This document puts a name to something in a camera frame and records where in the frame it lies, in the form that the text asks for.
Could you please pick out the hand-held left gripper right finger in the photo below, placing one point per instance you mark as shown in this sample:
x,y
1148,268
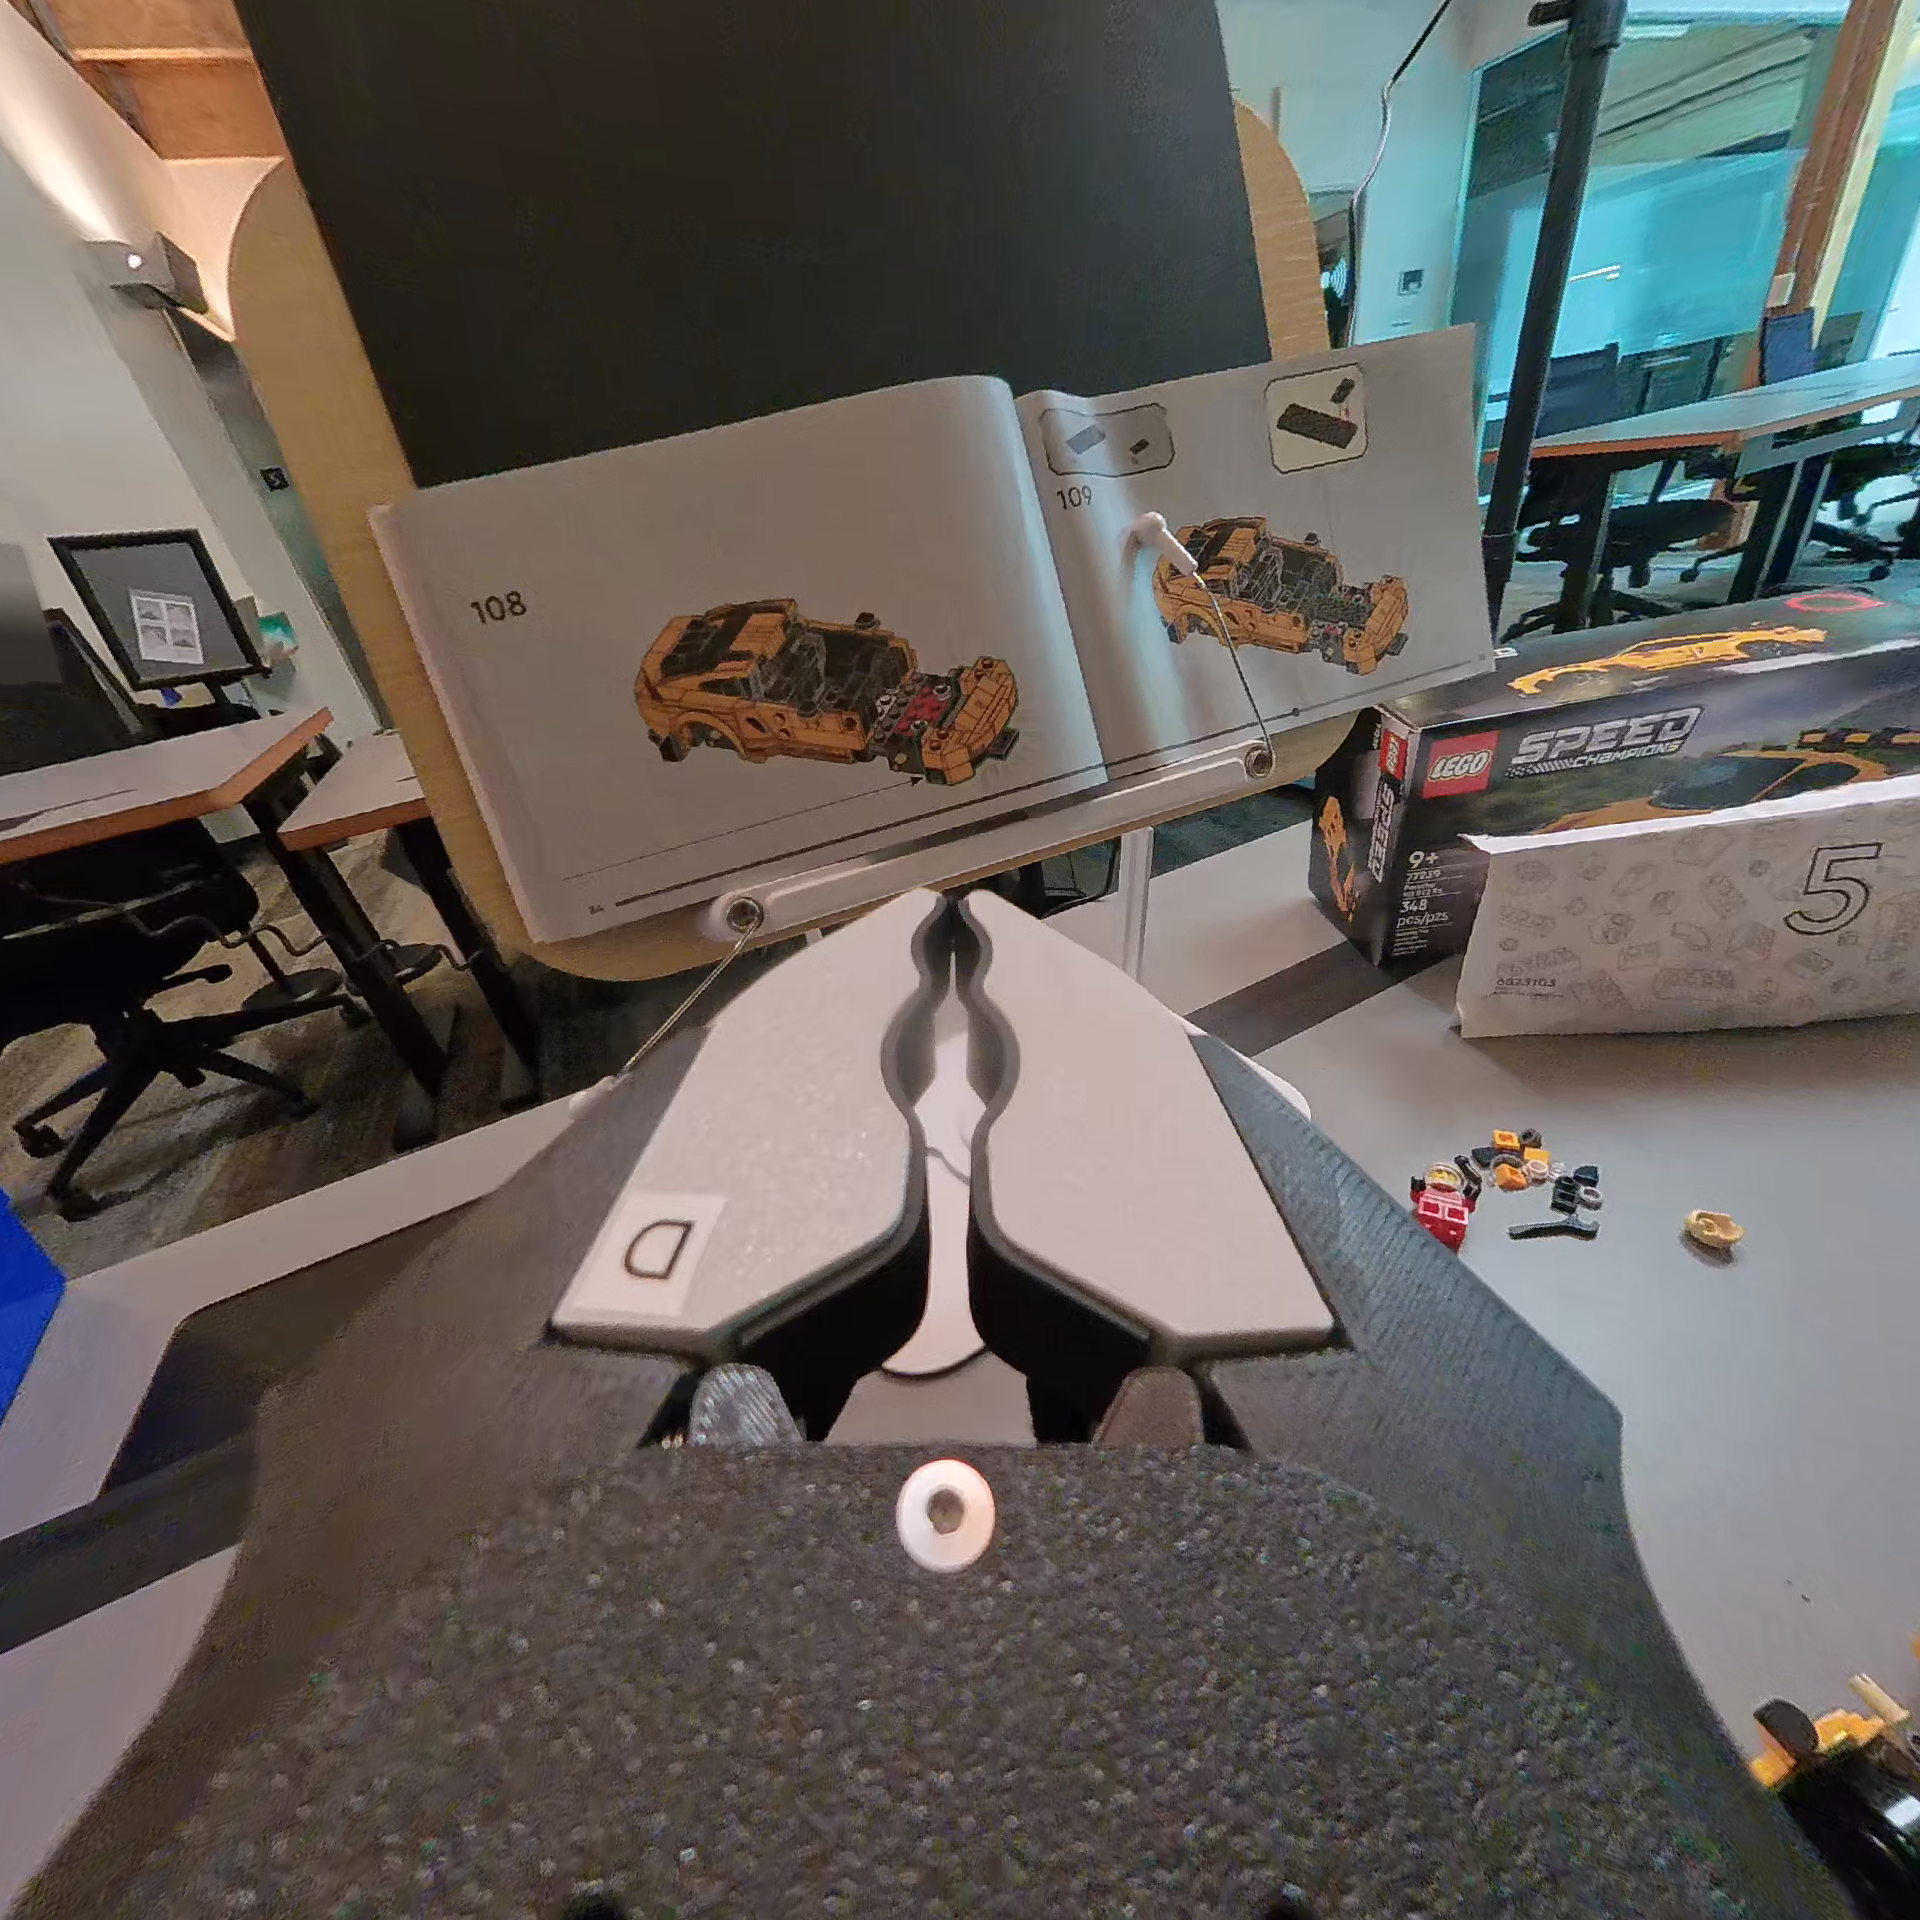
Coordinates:
x,y
1141,1186

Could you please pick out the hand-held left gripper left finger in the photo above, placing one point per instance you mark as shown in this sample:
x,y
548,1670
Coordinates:
x,y
751,1171

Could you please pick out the yellow toy brick car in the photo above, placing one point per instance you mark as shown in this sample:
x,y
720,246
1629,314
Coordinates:
x,y
1845,1786

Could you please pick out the white book stand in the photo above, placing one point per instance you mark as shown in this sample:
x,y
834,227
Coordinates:
x,y
781,906

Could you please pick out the red toy minifigure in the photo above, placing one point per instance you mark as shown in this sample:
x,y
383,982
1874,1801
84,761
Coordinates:
x,y
1444,1207

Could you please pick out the pile of small toy bricks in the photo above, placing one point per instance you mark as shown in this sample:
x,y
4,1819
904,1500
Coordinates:
x,y
1523,1162

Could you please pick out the black toy wrench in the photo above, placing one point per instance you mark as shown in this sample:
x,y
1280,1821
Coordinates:
x,y
1554,1229

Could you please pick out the open instruction booklet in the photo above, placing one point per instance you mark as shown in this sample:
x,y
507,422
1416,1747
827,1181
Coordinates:
x,y
599,722

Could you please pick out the tan round toy piece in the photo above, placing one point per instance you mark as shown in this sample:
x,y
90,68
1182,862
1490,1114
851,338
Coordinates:
x,y
1714,1231

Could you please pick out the white printed paper bag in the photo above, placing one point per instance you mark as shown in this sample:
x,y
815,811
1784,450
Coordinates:
x,y
1682,931

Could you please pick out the black office chair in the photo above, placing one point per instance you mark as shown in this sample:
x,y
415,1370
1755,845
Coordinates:
x,y
120,945
1621,524

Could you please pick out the black toy car box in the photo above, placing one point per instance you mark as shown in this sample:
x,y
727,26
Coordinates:
x,y
1652,750

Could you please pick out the blue plastic bin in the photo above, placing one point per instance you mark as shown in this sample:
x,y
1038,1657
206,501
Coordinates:
x,y
28,1306

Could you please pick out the black framed display stand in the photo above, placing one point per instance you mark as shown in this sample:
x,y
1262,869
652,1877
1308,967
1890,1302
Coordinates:
x,y
159,609

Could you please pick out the light wooden panel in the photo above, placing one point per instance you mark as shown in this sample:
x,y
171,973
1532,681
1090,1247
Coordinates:
x,y
316,375

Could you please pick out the large dark panel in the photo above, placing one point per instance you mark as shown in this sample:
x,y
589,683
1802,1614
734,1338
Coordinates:
x,y
751,225

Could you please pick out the black tripod pole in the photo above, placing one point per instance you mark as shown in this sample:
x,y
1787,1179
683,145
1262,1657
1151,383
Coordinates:
x,y
1554,301

